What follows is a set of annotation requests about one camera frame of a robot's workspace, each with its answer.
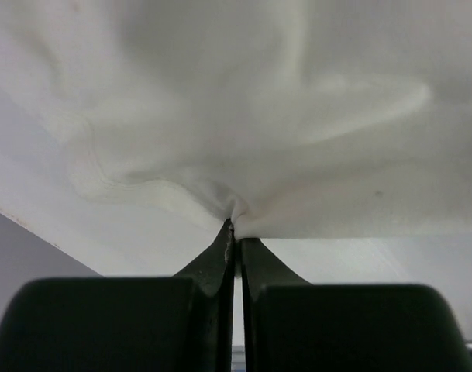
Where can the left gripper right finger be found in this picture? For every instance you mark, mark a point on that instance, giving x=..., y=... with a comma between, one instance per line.
x=293, y=325

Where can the white t shirt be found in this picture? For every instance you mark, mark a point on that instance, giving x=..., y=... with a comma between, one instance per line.
x=294, y=119

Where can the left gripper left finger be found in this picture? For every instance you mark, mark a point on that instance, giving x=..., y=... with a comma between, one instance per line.
x=178, y=323

